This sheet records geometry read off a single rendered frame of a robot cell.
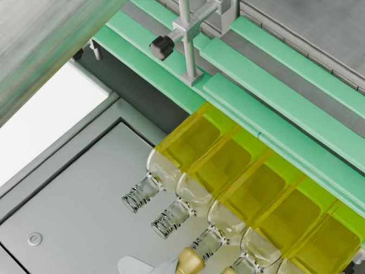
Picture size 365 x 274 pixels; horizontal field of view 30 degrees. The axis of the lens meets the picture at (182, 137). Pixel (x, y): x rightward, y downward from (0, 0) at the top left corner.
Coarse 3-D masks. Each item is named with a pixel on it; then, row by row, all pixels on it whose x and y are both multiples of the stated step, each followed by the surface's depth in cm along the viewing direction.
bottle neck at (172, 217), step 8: (176, 200) 89; (168, 208) 89; (176, 208) 88; (184, 208) 88; (160, 216) 88; (168, 216) 88; (176, 216) 88; (184, 216) 88; (152, 224) 88; (160, 224) 87; (168, 224) 87; (176, 224) 88; (160, 232) 89; (168, 232) 87
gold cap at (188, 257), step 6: (186, 246) 86; (180, 252) 86; (186, 252) 85; (192, 252) 85; (180, 258) 84; (186, 258) 84; (192, 258) 84; (198, 258) 84; (180, 264) 84; (186, 264) 84; (192, 264) 84; (198, 264) 84; (204, 264) 85; (180, 270) 84; (186, 270) 84; (192, 270) 84; (198, 270) 85
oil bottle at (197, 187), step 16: (240, 128) 92; (224, 144) 91; (240, 144) 91; (256, 144) 91; (208, 160) 90; (224, 160) 90; (240, 160) 90; (192, 176) 89; (208, 176) 89; (224, 176) 88; (176, 192) 90; (192, 192) 88; (208, 192) 87; (192, 208) 88; (208, 208) 89
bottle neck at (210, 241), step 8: (208, 232) 86; (216, 232) 86; (200, 240) 86; (208, 240) 86; (216, 240) 86; (192, 248) 85; (200, 248) 85; (208, 248) 85; (216, 248) 86; (200, 256) 85; (208, 256) 86
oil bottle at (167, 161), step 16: (208, 112) 94; (176, 128) 94; (192, 128) 93; (208, 128) 93; (224, 128) 93; (160, 144) 92; (176, 144) 92; (192, 144) 92; (208, 144) 92; (160, 160) 91; (176, 160) 91; (192, 160) 91; (160, 176) 90; (176, 176) 90
